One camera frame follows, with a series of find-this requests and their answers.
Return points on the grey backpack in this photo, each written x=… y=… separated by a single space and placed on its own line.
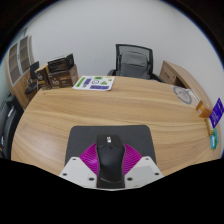
x=134 y=65

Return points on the small black swivel chair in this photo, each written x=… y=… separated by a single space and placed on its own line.
x=32 y=76

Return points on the blue wipes packet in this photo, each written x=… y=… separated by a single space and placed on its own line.
x=213 y=143

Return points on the dark grey mouse pad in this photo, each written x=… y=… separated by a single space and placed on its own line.
x=83 y=136

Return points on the dark brown printed carton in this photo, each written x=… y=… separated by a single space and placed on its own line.
x=63 y=79

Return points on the black mesh office chair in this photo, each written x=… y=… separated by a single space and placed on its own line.
x=118 y=56

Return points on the black display box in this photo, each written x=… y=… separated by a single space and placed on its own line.
x=60 y=63

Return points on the black padded chair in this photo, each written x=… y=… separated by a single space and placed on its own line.
x=9 y=123

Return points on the green wipes packet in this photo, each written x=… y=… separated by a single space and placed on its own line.
x=215 y=133

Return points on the white leaflet with green print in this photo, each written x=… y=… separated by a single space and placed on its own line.
x=94 y=83

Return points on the wooden shelf unit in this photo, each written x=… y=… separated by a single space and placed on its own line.
x=18 y=58

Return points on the purple hanging package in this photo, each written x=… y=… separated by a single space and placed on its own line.
x=217 y=112

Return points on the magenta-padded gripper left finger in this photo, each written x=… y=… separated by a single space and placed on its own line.
x=76 y=169

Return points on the black computer mouse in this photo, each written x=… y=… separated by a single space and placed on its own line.
x=110 y=160

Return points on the small brown cardboard box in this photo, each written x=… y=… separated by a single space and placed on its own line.
x=42 y=77

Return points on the wooden side desk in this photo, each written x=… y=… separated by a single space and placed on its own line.
x=180 y=75

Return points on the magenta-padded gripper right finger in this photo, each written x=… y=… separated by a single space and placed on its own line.
x=145 y=169

